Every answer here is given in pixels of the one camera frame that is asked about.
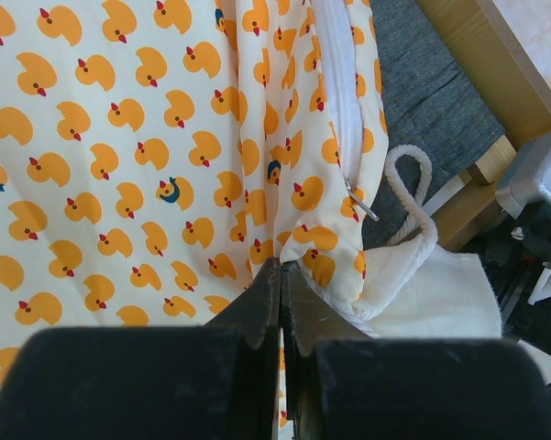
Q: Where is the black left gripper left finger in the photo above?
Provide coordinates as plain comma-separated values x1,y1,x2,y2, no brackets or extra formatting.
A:
0,258,281,439

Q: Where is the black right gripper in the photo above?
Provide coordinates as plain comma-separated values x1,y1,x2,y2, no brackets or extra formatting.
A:
463,205,551,344

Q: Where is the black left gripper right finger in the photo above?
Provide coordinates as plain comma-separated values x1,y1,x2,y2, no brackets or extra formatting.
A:
281,263,551,439

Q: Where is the wooden pet bed frame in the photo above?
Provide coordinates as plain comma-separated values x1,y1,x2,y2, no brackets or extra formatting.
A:
419,1,551,251

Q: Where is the grey bed base fabric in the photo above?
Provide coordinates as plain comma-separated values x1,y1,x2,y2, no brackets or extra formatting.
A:
361,0,508,248

